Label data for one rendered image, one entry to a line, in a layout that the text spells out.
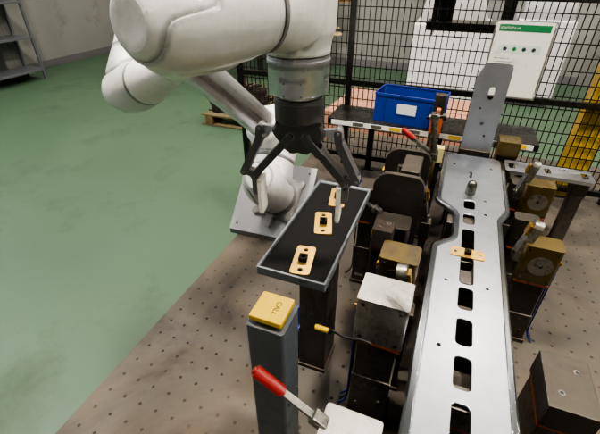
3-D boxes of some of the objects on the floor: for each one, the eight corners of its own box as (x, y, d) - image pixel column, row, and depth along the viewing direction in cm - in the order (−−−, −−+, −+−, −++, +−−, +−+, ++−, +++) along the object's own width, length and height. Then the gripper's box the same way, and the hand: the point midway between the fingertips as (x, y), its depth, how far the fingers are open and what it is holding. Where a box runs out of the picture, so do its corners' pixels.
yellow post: (536, 308, 216) (776, -186, 108) (502, 299, 222) (695, -179, 113) (533, 287, 230) (741, -169, 122) (500, 279, 236) (671, -163, 127)
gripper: (210, 96, 56) (227, 217, 68) (383, 106, 51) (369, 235, 63) (229, 83, 62) (241, 196, 74) (385, 91, 57) (371, 211, 69)
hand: (300, 209), depth 68 cm, fingers open, 13 cm apart
